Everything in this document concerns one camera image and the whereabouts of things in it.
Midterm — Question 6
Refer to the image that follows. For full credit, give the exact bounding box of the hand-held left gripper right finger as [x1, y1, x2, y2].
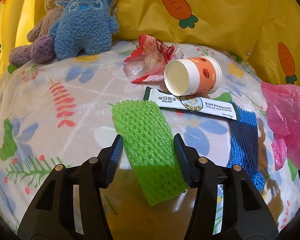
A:
[173, 134, 280, 240]

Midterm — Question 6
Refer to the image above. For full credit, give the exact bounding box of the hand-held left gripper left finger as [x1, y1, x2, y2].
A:
[17, 134, 124, 240]

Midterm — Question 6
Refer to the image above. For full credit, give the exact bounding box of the pink plastic bag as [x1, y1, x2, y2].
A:
[261, 81, 300, 170]

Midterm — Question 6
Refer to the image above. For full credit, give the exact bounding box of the green foam net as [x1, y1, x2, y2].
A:
[111, 99, 189, 205]

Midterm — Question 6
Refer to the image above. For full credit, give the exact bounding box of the blue foam net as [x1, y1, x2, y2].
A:
[226, 101, 265, 191]

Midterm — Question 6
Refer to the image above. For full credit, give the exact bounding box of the red white plastic wrapper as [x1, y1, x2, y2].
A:
[123, 34, 184, 84]

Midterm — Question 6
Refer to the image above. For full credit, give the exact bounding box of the white green sachet packet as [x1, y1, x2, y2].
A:
[142, 86, 239, 121]

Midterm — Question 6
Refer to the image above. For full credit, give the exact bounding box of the floral plastic table sheet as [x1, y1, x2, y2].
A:
[0, 40, 300, 240]

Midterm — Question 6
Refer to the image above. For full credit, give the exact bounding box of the small orange paper cup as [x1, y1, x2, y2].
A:
[164, 56, 222, 96]

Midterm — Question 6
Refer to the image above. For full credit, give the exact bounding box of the blue plush monster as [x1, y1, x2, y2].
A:
[49, 0, 120, 60]

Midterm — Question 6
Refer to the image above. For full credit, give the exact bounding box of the purple teddy bear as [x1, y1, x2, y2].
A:
[9, 0, 90, 67]

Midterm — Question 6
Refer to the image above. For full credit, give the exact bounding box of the yellow carrot print curtain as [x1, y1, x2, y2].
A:
[0, 0, 300, 205]

